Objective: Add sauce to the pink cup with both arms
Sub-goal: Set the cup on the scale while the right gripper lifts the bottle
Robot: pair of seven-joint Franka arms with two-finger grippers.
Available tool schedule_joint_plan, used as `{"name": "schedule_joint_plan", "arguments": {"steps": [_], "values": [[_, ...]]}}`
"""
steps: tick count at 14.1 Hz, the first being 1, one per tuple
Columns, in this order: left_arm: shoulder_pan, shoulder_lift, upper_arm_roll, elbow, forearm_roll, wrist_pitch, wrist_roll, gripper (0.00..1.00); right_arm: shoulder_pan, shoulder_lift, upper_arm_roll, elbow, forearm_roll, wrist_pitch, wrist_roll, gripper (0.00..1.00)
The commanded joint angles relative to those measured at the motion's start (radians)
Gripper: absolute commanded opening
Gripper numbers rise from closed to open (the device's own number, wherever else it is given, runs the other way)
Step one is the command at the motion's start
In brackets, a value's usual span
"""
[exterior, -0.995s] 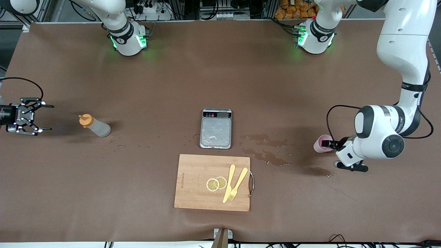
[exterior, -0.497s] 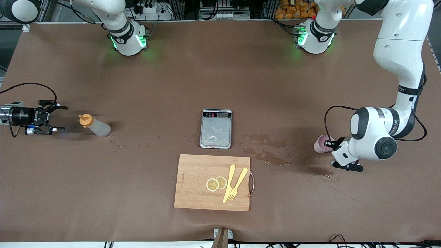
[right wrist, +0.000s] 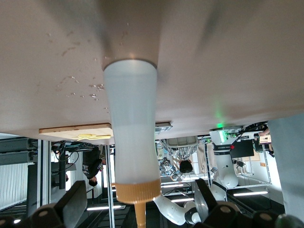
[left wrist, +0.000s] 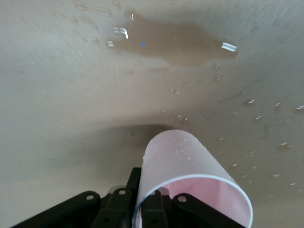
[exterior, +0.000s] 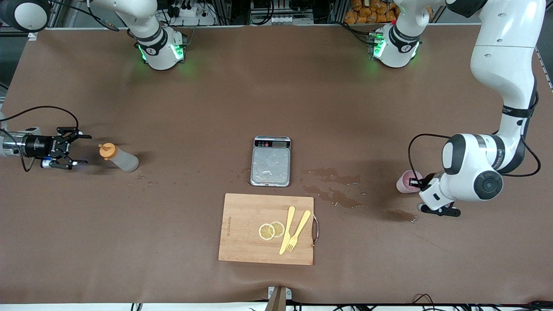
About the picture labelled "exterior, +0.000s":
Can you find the silver kitchen scale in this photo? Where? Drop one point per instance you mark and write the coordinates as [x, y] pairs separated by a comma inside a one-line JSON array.
[[271, 166]]

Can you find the orange snack bag pile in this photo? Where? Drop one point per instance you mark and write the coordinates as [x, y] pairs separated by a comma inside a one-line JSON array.
[[367, 13]]

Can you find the lemon slice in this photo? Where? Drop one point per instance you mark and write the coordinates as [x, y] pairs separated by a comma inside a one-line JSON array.
[[280, 228], [265, 232]]

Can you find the long white socket strip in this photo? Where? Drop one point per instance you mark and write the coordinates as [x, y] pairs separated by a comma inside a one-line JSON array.
[[281, 19]]

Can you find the clear orange-capped sauce bottle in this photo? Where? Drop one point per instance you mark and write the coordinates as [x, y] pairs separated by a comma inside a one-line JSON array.
[[123, 162]]

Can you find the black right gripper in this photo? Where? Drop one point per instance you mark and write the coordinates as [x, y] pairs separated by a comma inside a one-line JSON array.
[[36, 146]]

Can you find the white power strip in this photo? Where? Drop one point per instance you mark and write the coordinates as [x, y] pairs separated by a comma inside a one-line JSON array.
[[190, 13]]

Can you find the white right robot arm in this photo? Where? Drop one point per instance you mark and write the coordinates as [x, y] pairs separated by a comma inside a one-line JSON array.
[[157, 47]]

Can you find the brown table cover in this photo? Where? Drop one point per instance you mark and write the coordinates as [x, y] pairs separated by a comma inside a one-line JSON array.
[[389, 108]]

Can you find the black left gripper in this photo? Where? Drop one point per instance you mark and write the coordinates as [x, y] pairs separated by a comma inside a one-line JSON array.
[[425, 180]]

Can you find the wooden cutting board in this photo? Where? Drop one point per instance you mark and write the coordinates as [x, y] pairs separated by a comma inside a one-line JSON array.
[[246, 242]]

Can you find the pink cup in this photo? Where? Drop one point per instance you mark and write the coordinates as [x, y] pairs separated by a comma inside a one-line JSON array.
[[402, 183]]

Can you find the yellow plastic fork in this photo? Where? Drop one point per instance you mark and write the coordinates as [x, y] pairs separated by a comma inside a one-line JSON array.
[[302, 222]]

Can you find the metal mounting bracket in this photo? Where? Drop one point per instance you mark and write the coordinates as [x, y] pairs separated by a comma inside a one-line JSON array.
[[278, 300]]

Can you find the yellow plastic knife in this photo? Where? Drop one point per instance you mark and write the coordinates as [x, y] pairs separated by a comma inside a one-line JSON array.
[[288, 226]]

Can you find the small water puddle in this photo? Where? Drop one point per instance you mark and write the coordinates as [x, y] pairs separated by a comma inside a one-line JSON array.
[[402, 214]]

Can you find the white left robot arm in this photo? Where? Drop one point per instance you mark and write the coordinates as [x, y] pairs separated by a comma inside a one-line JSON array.
[[497, 65]]

